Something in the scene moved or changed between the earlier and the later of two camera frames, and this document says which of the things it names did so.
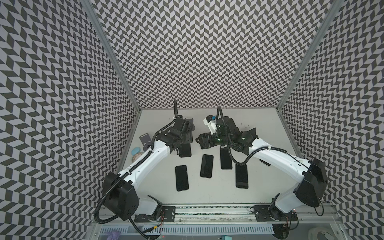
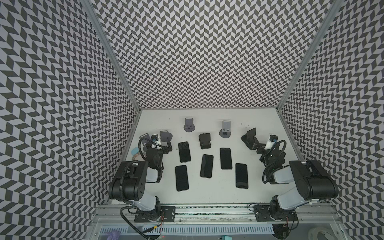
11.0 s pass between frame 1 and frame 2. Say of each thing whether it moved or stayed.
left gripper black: moved
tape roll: stayed
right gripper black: moved
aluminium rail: stayed
